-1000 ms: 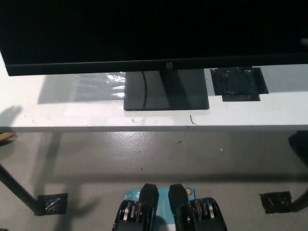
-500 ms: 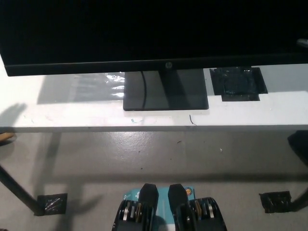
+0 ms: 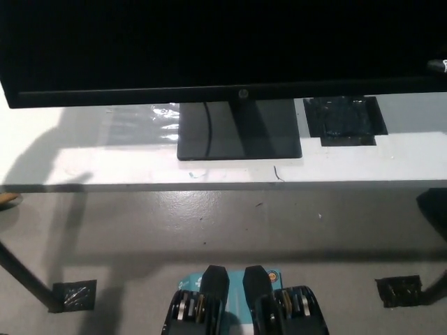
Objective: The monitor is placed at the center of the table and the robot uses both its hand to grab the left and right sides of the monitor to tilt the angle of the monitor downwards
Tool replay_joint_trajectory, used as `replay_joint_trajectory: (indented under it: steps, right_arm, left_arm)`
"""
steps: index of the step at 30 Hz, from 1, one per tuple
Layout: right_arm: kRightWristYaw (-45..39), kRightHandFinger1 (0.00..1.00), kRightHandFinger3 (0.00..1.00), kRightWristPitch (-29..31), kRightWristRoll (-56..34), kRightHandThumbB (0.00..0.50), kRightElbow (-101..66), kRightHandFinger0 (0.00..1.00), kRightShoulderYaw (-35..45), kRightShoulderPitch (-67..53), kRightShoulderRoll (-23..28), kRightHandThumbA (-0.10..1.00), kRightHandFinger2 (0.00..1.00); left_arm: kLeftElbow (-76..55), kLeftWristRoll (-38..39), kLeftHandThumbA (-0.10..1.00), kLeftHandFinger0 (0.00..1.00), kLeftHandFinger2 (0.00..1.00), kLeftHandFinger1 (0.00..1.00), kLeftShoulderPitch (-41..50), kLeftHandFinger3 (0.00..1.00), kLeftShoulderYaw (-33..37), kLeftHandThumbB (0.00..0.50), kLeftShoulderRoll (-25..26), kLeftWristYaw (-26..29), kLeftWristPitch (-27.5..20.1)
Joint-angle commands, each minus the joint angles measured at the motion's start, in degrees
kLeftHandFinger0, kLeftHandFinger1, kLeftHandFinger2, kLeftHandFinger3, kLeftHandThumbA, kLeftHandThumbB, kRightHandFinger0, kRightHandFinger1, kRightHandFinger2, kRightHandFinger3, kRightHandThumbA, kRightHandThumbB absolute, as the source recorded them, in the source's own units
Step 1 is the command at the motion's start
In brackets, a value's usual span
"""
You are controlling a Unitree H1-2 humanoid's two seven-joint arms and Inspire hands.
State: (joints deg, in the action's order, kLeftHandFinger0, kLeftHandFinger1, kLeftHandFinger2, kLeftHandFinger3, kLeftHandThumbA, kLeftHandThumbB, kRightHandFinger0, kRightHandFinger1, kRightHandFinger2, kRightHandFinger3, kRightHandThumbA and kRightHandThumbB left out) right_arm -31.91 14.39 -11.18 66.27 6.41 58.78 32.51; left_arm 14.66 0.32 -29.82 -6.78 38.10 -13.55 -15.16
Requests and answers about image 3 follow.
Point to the black table leg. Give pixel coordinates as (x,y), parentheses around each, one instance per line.
(28,279)

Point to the black tape patch on table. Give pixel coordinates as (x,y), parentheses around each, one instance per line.
(344,118)

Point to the glossy black monitor stand base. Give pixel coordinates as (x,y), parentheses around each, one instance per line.
(241,136)

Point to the black HP monitor screen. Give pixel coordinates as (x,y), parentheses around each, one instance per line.
(209,49)

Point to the tan wooden object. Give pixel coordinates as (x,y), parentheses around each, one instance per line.
(7,199)

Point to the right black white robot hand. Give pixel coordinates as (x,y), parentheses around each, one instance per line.
(439,65)

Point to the clear plastic film sheet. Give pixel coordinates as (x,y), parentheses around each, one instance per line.
(160,118)

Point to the black bulky object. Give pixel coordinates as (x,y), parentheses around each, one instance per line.
(434,209)

